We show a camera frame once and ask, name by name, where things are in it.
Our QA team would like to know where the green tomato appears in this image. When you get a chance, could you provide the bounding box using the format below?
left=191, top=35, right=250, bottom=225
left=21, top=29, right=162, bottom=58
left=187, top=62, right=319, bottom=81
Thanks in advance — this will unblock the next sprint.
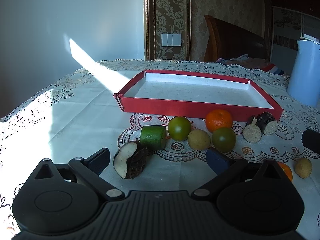
left=212, top=127, right=236, bottom=153
left=168, top=116, right=191, bottom=141

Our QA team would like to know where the orange mandarin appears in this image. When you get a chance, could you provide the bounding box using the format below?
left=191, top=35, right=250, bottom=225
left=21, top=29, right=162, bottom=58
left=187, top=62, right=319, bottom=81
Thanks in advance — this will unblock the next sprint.
left=205, top=109, right=233, bottom=133
left=278, top=162, right=293, bottom=182

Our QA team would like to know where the dark cut water chestnut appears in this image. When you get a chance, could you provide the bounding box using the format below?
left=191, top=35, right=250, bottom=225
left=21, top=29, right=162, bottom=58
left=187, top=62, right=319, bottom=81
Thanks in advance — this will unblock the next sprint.
left=113, top=141, right=149, bottom=179

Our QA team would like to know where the dark sugarcane piece back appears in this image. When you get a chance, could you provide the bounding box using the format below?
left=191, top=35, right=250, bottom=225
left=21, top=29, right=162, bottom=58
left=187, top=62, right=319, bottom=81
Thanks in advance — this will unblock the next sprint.
left=256, top=112, right=278, bottom=135

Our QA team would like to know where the green cucumber piece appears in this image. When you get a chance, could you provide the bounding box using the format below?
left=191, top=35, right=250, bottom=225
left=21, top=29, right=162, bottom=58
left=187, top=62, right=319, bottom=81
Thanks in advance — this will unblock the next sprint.
left=140, top=125, right=167, bottom=151

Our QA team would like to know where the light blue kettle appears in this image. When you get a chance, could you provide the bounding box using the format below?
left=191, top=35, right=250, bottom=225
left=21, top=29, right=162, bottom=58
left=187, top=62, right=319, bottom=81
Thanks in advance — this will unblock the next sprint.
left=287, top=37, right=320, bottom=107

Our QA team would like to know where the red shallow tray box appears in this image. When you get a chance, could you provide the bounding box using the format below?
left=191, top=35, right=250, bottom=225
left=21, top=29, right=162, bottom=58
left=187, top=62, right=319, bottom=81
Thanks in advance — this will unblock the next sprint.
left=114, top=69, right=283, bottom=122

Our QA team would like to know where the bedding with striped pillow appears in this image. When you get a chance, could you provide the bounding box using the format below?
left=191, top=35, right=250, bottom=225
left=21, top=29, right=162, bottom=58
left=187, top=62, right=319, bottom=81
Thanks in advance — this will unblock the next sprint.
left=216, top=54, right=287, bottom=76

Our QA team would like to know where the wardrobe with mirrored doors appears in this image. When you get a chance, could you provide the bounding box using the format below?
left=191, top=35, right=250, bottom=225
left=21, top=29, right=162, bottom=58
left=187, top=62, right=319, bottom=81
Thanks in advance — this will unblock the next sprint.
left=270, top=7, right=319, bottom=75

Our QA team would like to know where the brown wooden headboard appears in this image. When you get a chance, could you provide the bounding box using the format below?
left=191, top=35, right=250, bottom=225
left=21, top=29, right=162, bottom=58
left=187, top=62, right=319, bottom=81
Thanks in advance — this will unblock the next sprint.
left=204, top=15, right=268, bottom=62

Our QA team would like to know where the white wall switch panel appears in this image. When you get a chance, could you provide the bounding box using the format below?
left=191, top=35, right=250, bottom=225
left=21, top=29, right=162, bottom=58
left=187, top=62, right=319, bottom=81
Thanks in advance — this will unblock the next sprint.
left=161, top=34, right=182, bottom=47

